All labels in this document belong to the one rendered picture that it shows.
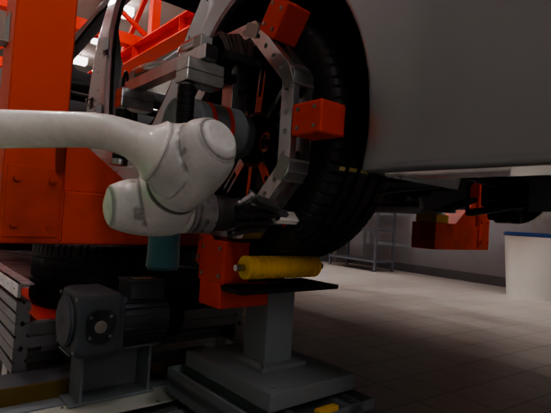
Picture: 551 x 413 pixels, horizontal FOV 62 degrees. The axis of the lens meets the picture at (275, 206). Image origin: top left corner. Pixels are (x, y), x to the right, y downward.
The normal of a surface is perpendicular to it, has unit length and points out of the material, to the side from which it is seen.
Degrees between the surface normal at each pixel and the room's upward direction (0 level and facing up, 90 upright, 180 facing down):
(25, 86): 90
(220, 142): 64
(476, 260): 90
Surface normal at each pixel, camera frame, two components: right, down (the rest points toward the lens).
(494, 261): -0.82, -0.07
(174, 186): -0.12, 0.72
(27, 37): 0.65, 0.01
